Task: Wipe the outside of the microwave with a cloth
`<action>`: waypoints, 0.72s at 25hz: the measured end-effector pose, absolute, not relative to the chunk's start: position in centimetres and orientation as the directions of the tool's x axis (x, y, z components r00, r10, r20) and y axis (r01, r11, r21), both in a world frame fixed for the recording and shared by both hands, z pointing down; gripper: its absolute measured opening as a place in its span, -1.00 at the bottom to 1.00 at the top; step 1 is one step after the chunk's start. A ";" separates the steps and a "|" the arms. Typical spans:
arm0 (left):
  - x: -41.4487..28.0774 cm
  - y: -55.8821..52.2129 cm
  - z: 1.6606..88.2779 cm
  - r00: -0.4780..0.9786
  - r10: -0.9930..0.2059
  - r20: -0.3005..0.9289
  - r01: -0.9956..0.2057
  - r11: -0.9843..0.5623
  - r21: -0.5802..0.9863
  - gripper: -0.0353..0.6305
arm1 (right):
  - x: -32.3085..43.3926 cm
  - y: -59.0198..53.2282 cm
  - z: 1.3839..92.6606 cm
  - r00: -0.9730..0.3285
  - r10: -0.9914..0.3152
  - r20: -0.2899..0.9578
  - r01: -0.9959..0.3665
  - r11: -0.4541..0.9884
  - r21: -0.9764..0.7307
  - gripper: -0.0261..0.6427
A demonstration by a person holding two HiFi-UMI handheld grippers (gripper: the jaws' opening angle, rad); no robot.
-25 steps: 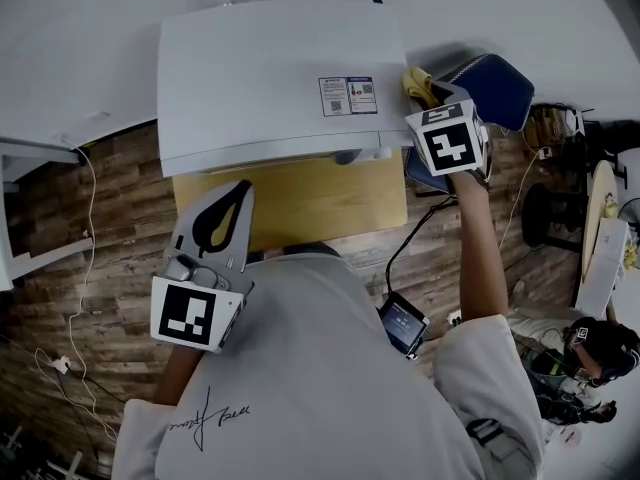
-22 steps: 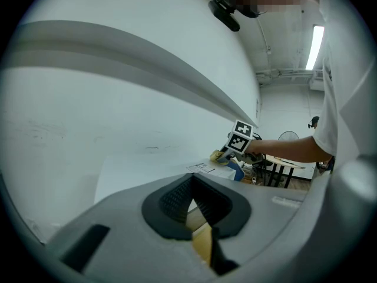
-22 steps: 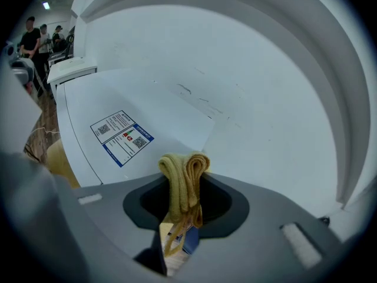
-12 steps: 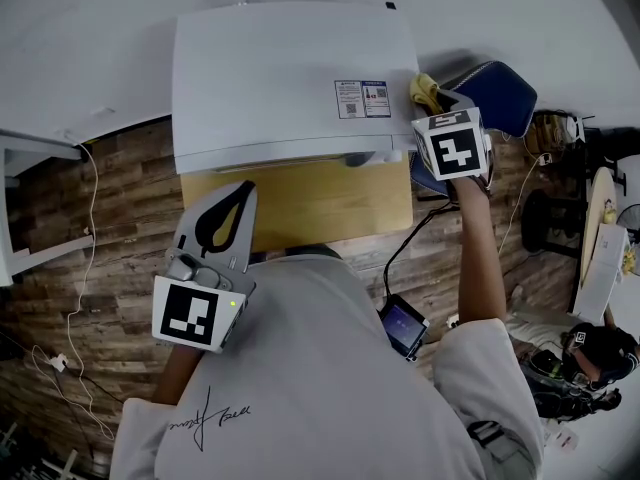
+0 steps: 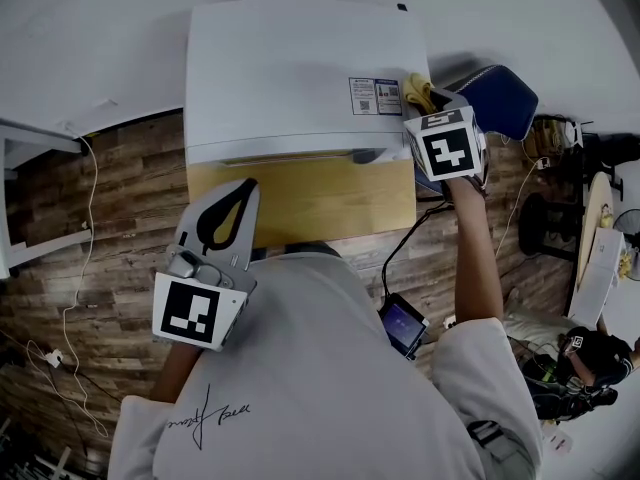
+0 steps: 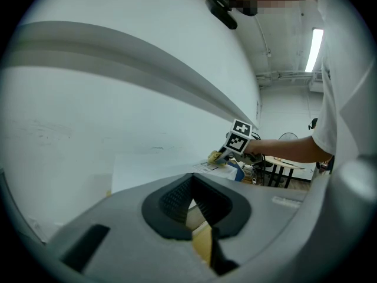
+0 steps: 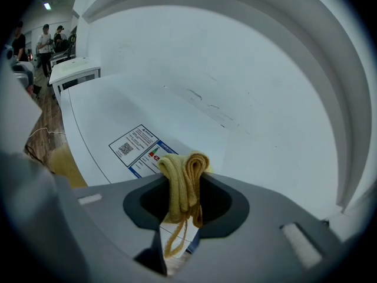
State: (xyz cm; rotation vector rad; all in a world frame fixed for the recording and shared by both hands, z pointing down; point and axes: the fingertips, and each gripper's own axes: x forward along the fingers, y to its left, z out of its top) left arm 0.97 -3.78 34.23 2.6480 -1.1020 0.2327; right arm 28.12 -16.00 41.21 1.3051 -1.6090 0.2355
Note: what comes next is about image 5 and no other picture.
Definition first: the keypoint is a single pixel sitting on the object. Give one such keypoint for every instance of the yellow table with black base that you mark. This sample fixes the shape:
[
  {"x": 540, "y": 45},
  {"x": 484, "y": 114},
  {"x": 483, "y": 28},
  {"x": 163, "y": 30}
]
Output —
[{"x": 325, "y": 203}]

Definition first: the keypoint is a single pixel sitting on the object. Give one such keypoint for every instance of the black screen device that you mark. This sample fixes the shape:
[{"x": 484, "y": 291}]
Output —
[{"x": 402, "y": 325}]

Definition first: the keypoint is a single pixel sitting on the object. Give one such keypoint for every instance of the blue chair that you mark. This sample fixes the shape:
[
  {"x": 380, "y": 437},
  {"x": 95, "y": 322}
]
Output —
[{"x": 500, "y": 100}]

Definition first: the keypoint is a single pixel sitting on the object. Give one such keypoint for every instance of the yellow cloth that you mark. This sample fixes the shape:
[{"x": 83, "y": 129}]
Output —
[{"x": 417, "y": 90}]

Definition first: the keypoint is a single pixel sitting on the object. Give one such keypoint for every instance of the round wooden table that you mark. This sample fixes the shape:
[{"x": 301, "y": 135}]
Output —
[{"x": 590, "y": 228}]

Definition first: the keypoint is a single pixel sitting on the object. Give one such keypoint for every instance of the white power strip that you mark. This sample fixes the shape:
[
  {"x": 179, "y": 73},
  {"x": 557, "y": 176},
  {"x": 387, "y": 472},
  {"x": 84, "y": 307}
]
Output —
[{"x": 54, "y": 358}]

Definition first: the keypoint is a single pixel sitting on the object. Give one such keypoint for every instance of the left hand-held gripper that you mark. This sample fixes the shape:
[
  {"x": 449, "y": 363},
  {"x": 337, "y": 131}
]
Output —
[{"x": 190, "y": 313}]

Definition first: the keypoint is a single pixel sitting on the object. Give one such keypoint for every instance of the black standing fan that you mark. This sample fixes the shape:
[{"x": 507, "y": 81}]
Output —
[{"x": 629, "y": 228}]

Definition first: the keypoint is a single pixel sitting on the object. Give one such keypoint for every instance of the white microwave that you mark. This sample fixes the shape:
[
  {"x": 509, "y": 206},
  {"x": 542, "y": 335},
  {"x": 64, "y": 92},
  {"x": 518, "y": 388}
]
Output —
[{"x": 280, "y": 73}]

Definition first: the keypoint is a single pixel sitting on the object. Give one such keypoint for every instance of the white router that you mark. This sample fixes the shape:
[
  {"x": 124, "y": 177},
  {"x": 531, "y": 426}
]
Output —
[{"x": 572, "y": 134}]

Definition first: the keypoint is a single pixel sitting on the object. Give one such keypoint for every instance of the black round stool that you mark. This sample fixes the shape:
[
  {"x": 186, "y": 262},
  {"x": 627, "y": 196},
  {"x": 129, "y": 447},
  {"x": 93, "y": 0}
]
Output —
[{"x": 547, "y": 228}]

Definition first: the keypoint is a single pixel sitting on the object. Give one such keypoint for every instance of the white desk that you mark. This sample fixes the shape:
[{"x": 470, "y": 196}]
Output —
[{"x": 25, "y": 138}]

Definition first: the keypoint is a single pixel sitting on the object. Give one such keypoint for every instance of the person's left forearm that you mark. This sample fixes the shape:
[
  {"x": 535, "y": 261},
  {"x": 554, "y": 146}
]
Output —
[{"x": 175, "y": 375}]

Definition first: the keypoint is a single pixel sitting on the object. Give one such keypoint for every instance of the person's white shirt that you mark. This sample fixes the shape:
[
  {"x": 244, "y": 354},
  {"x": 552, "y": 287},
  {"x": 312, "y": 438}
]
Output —
[{"x": 310, "y": 378}]

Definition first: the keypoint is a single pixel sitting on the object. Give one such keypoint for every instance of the small yellow toy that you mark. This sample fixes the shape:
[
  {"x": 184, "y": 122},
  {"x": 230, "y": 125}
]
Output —
[{"x": 606, "y": 217}]

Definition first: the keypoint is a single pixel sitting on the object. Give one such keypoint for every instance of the olive bag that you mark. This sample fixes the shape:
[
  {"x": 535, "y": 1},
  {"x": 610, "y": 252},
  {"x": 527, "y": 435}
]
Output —
[{"x": 547, "y": 135}]

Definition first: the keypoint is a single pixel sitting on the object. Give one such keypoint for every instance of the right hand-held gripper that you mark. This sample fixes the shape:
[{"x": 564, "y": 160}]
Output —
[{"x": 447, "y": 150}]

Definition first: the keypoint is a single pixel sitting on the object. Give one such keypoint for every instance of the person's right forearm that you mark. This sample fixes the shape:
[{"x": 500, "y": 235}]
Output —
[{"x": 475, "y": 258}]

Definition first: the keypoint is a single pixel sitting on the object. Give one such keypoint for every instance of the white box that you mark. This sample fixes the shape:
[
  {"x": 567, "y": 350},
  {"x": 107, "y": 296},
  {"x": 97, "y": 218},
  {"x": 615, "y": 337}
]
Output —
[{"x": 597, "y": 278}]

